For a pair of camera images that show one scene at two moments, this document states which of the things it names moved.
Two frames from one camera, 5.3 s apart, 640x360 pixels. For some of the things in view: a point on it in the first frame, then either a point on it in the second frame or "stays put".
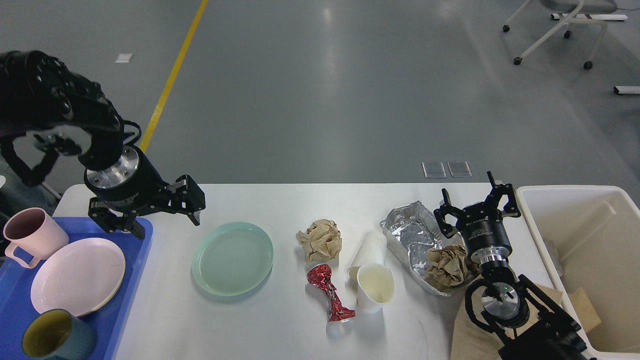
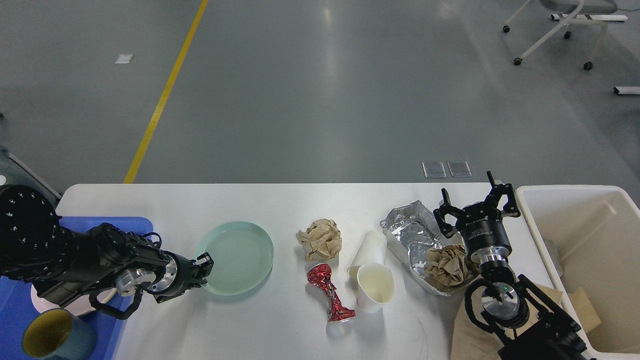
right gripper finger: [494, 198] stays put
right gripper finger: [448, 230] stays put
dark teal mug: [54, 334] stays put
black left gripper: [133, 182] → [178, 274]
